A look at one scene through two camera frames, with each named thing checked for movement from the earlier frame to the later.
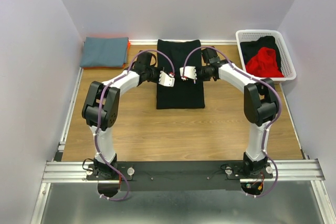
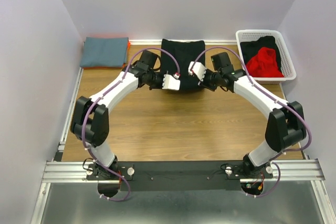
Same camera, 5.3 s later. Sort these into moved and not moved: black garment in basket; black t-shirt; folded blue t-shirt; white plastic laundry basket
Moved: black t-shirt
Not moved: folded blue t-shirt; white plastic laundry basket; black garment in basket
